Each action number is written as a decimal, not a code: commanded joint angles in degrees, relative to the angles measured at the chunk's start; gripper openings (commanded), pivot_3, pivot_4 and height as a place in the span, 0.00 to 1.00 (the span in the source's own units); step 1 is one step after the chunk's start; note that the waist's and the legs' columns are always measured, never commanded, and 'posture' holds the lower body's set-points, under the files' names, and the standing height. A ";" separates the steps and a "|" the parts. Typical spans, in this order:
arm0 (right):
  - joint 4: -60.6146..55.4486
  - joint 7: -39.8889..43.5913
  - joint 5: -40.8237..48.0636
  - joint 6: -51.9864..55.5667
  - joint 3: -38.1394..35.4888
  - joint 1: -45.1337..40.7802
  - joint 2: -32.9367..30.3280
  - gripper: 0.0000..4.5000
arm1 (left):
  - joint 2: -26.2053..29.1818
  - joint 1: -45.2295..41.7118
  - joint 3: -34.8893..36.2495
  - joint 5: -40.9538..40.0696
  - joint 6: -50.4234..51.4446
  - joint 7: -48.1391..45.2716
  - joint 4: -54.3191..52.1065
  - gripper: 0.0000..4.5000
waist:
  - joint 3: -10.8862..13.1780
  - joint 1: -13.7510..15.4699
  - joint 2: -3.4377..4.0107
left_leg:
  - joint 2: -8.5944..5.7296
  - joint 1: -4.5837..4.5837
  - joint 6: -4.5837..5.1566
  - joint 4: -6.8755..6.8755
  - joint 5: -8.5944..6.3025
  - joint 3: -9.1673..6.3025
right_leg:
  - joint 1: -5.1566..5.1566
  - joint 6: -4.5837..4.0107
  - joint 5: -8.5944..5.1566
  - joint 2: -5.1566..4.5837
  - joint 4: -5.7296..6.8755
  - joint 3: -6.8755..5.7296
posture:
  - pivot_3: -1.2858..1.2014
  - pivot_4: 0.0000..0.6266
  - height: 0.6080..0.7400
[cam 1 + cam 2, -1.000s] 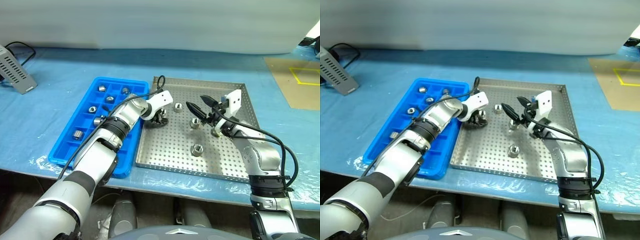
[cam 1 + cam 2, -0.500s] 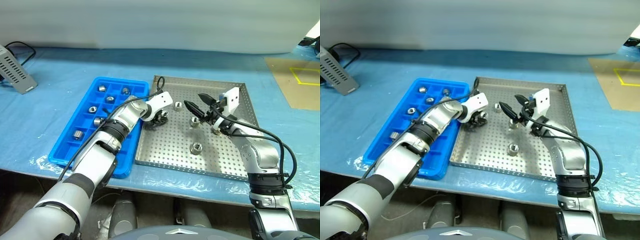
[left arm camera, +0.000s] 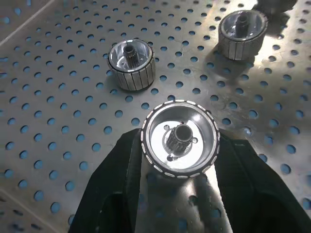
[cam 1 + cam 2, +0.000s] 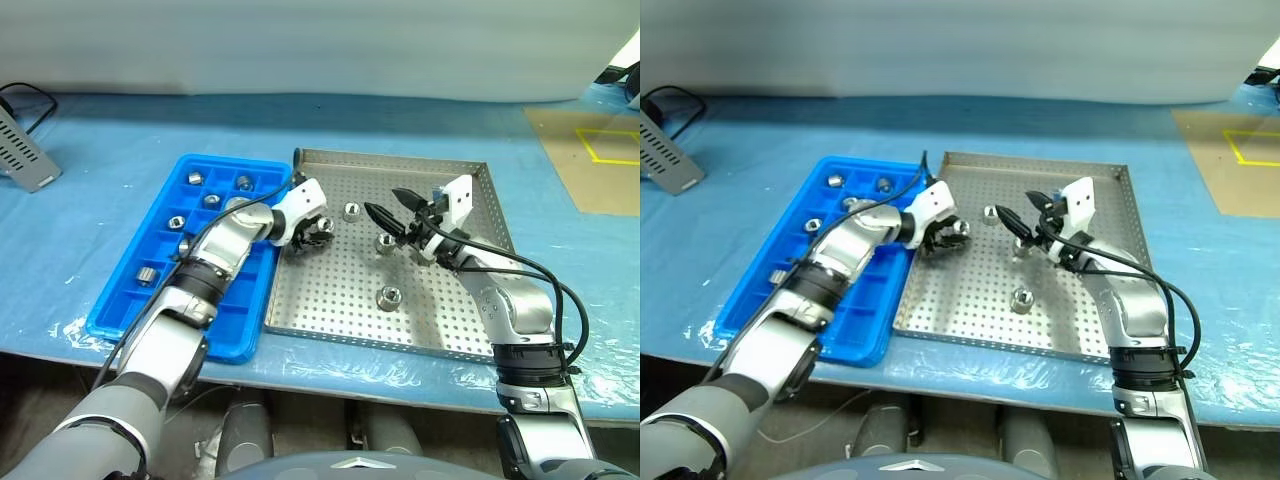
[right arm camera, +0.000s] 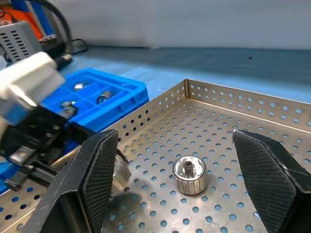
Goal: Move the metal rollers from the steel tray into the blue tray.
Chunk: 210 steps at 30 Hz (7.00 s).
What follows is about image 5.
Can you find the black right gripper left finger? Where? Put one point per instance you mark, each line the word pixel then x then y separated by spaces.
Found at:
pixel 80 182

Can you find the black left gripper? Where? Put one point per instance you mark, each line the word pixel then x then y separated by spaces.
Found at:
pixel 36 136

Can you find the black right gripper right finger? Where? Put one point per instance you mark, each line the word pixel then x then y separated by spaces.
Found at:
pixel 272 174

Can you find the small metal roller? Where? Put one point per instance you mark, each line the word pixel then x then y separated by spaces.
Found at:
pixel 189 179
pixel 79 86
pixel 106 95
pixel 69 104

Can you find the blue plastic compartment tray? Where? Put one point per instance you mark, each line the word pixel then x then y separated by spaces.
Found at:
pixel 116 106

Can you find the perforated steel tray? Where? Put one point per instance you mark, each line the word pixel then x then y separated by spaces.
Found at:
pixel 194 126

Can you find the grey perforated power supply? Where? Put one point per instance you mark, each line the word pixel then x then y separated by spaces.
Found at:
pixel 17 43

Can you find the orange crate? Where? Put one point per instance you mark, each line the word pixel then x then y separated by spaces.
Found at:
pixel 29 19

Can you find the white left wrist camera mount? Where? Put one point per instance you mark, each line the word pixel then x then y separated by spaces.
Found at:
pixel 29 77

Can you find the blue metal frame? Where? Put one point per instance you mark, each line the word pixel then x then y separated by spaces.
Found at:
pixel 40 17

